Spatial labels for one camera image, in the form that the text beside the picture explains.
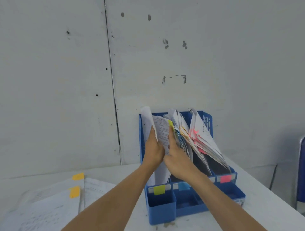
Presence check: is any printed sheet with yellow flag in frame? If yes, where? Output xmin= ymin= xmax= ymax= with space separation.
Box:
xmin=152 ymin=115 xmax=175 ymax=156

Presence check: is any blue plastic file organizer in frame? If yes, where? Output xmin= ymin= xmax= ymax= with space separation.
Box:
xmin=139 ymin=110 xmax=246 ymax=226

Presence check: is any person's right forearm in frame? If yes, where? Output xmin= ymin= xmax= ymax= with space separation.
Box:
xmin=182 ymin=172 xmax=268 ymax=231

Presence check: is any person's right hand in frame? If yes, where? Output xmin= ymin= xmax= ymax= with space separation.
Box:
xmin=164 ymin=126 xmax=203 ymax=182

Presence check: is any black cable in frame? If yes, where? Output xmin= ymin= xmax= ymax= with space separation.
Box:
xmin=269 ymin=164 xmax=278 ymax=191

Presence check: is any curled white paper bundle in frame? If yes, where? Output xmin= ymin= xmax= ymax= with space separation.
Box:
xmin=140 ymin=106 xmax=172 ymax=186

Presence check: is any paper bundle with pink flags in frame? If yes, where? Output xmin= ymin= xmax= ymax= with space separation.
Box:
xmin=188 ymin=108 xmax=232 ymax=175

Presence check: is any plain printed white paper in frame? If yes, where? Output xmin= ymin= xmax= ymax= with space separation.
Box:
xmin=80 ymin=177 xmax=117 ymax=213

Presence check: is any blue chair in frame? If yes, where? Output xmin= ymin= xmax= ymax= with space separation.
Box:
xmin=295 ymin=134 xmax=305 ymax=216

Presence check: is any white paper with yellow tab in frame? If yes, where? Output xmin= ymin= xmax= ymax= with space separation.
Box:
xmin=0 ymin=186 xmax=81 ymax=231
xmin=18 ymin=173 xmax=85 ymax=210

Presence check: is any person's left forearm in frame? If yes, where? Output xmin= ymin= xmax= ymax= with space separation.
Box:
xmin=61 ymin=164 xmax=165 ymax=231

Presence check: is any person's left hand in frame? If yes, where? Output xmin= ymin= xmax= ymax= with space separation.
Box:
xmin=142 ymin=126 xmax=165 ymax=171

